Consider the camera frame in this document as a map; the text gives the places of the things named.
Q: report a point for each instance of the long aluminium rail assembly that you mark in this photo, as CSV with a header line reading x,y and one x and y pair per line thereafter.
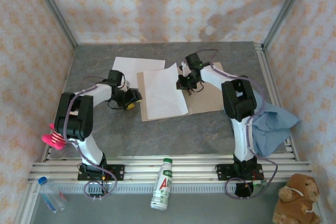
x,y
141,171

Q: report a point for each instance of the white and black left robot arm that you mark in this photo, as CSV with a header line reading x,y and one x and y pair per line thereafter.
x,y
90,150

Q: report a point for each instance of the blue cloth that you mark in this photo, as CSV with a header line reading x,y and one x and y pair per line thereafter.
x,y
273,129

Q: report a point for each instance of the brown plush bear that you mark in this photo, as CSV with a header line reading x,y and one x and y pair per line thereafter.
x,y
296,203

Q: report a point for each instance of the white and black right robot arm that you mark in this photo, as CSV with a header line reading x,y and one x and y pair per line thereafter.
x,y
241,140

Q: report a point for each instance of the white paper sheet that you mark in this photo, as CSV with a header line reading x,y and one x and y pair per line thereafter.
x,y
136,65
162,95

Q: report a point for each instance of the aluminium frame post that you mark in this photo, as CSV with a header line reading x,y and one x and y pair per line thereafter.
x,y
287,6
53,6

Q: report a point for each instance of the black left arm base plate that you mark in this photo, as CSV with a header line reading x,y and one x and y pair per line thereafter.
x,y
118,171

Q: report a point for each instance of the white drink bottle green cap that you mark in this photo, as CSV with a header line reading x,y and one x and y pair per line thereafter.
x,y
164,184

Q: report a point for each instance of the black controller box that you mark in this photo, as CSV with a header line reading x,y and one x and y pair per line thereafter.
x,y
242,190

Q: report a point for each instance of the clear bottle blue cap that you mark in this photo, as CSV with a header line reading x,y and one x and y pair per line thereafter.
x,y
51,195

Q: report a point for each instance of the pink and white plush panda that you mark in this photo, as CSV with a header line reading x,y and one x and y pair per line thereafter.
x,y
53,140

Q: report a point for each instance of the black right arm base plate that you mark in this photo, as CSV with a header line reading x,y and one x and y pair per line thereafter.
x,y
223,171

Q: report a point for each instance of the brown cardboard folder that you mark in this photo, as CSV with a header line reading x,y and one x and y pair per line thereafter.
x,y
207,100

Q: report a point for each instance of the short aluminium side rail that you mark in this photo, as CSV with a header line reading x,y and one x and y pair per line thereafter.
x,y
263,61

